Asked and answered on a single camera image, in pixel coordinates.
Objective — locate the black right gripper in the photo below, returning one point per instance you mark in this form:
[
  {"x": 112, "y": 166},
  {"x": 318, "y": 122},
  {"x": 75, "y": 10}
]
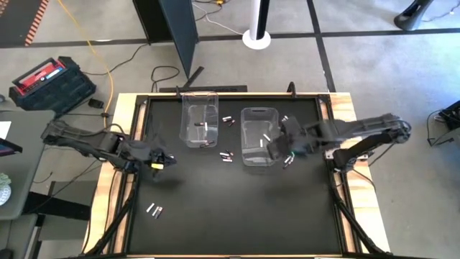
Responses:
[{"x": 294, "y": 135}]

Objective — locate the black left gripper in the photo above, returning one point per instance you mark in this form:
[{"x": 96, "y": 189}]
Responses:
[{"x": 149, "y": 154}]

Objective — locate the clear plastic bin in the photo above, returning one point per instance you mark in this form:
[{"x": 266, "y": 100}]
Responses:
[
  {"x": 251, "y": 122},
  {"x": 194, "y": 108}
]

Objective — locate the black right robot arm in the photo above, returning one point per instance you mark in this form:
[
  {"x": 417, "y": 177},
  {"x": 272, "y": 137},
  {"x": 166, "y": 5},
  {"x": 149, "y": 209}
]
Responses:
[{"x": 363, "y": 126}]

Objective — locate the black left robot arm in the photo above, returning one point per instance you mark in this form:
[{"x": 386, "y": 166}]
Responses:
[{"x": 90, "y": 142}]

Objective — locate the small yellow tag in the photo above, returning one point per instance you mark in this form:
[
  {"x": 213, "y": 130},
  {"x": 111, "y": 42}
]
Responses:
[{"x": 157, "y": 166}]

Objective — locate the black clamp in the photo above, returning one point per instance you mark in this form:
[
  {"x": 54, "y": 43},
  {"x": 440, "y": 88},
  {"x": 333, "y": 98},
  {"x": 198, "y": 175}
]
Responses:
[
  {"x": 178, "y": 91},
  {"x": 292, "y": 89}
]

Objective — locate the black table mat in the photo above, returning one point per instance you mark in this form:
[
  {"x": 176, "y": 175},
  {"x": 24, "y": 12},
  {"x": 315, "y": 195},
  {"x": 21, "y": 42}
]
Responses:
[{"x": 201, "y": 234}]

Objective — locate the black partition foot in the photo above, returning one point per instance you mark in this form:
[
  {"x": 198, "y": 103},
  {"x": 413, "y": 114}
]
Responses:
[{"x": 215, "y": 88}]

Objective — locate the small black power adapter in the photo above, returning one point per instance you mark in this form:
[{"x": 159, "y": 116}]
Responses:
[{"x": 95, "y": 103}]

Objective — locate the white pole round base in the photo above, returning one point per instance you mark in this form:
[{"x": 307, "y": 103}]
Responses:
[{"x": 256, "y": 39}]

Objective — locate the black side table base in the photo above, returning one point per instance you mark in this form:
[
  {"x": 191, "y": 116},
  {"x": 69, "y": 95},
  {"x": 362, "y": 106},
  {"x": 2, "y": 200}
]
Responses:
[{"x": 54, "y": 206}]

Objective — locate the black partition panel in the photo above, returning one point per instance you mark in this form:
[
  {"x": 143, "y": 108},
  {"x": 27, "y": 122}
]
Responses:
[{"x": 172, "y": 28}]

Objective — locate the red black toolbox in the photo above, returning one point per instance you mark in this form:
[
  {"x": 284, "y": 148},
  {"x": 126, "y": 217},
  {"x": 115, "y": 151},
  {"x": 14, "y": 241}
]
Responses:
[{"x": 57, "y": 90}]

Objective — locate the grey side table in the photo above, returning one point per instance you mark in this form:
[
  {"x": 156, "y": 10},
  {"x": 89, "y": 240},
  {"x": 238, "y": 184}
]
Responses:
[{"x": 25, "y": 172}]

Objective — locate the yellow plug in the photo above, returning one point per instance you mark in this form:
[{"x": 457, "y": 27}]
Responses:
[{"x": 220, "y": 1}]

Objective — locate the dark tablet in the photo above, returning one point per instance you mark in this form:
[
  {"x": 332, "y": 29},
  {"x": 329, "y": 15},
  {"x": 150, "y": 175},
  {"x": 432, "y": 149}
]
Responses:
[{"x": 7, "y": 148}]

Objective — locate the white paper sheet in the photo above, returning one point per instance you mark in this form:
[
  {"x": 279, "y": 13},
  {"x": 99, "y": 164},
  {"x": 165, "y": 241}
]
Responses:
[{"x": 3, "y": 130}]

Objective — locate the patterned white green plate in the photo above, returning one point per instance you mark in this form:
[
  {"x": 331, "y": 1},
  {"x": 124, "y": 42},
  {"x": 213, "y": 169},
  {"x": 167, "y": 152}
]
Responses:
[{"x": 3, "y": 190}]

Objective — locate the black device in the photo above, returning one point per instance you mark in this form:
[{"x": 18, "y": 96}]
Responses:
[{"x": 451, "y": 115}]

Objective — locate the black curved stand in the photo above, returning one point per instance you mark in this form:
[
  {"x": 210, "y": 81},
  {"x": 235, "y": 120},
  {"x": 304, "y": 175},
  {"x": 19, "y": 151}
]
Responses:
[{"x": 413, "y": 16}]

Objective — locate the black orange striped mat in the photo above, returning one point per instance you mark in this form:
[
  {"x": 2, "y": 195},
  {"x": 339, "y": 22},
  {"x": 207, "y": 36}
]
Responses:
[{"x": 18, "y": 25}]

